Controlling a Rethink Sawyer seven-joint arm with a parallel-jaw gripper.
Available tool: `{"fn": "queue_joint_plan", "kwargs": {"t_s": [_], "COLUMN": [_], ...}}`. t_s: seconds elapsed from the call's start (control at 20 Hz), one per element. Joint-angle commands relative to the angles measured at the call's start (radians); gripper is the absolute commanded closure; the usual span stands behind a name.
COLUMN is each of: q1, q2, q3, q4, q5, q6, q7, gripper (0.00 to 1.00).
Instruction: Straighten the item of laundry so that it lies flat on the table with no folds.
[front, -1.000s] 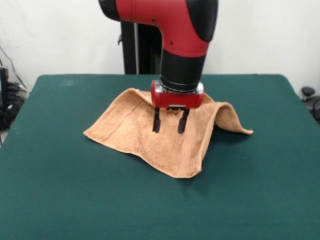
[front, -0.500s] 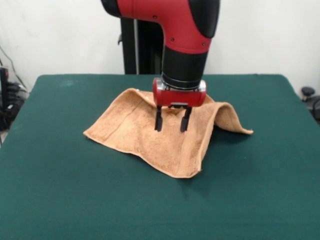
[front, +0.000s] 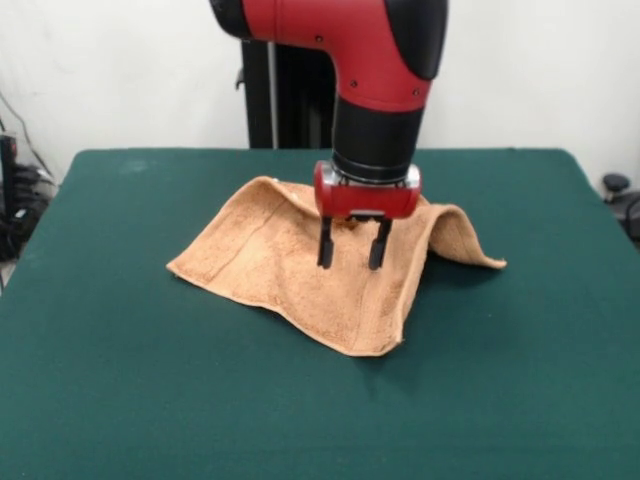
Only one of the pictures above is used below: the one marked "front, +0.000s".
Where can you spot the black office chair base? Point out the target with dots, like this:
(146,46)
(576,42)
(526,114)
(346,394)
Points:
(622,200)

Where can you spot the dark green table cloth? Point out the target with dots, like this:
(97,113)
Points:
(150,375)

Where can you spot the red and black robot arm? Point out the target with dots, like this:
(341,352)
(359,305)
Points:
(350,75)

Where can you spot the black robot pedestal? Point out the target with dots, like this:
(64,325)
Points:
(285,95)

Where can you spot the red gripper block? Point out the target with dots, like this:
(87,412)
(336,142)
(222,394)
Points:
(365,200)

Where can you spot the black electronics box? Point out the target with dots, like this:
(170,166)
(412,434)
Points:
(9,200)

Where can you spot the tan terry towel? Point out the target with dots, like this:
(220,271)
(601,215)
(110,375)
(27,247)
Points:
(280,260)

